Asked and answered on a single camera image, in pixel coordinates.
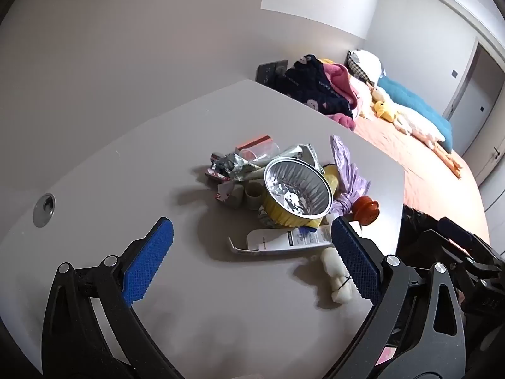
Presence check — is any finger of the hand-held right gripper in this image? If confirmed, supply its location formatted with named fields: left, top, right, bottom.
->
left=437, top=216, right=505, bottom=270
left=414, top=229, right=489, bottom=285

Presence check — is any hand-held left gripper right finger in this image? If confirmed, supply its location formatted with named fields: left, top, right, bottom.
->
left=321, top=216, right=467, bottom=379

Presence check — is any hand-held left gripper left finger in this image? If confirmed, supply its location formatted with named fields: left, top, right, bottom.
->
left=41, top=216, right=186, bottom=379

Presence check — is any white plastic piece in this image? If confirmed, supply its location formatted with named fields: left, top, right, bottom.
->
left=320, top=247, right=356, bottom=304

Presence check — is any bin with black bag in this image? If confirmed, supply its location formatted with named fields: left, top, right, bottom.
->
left=400, top=204, right=440, bottom=253

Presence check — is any orange round cap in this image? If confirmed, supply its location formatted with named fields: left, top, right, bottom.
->
left=352, top=196, right=380, bottom=226

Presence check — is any white squeeze tube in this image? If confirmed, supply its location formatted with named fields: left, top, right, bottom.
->
left=228, top=223, right=333, bottom=254

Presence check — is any purple plastic bag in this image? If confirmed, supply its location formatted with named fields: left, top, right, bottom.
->
left=329, top=135, right=372, bottom=216

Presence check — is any gold aluminium foil bowl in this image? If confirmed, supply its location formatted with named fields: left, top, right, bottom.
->
left=261, top=157, right=333, bottom=226

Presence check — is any silver foil packet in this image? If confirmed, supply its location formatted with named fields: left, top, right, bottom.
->
left=276, top=143, right=325, bottom=174

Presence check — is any silver foil wrapper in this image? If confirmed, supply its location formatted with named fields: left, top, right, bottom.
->
left=205, top=151, right=266, bottom=184

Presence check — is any clear zip bag red strip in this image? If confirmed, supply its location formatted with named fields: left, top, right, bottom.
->
left=237, top=135, right=282, bottom=168

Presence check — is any bed with orange sheet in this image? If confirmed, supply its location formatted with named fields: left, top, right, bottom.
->
left=353, top=114, right=492, bottom=245

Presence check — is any grey room door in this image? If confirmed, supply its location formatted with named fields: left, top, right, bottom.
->
left=471, top=95, right=505, bottom=184

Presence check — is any white goose plush toy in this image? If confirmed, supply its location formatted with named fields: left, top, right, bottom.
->
left=365, top=82, right=463, bottom=179

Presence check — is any round metal table grommet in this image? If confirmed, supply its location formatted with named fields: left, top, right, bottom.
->
left=33, top=193, right=56, bottom=227

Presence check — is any teal long cushion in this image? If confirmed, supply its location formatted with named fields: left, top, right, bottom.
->
left=377, top=76, right=454, bottom=153

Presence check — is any yellow duck plush toy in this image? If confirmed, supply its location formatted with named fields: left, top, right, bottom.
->
left=373, top=100, right=397, bottom=122

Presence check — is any white dotted pillow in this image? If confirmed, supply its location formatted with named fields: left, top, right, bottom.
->
left=350, top=76, right=375, bottom=120

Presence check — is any navy fleece garment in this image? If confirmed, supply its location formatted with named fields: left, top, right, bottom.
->
left=276, top=55, right=354, bottom=119

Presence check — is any checked patchwork pillow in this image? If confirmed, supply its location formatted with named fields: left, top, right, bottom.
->
left=346, top=49, right=383, bottom=83

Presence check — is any black wall socket panel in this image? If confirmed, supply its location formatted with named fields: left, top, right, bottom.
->
left=256, top=60, right=288, bottom=85

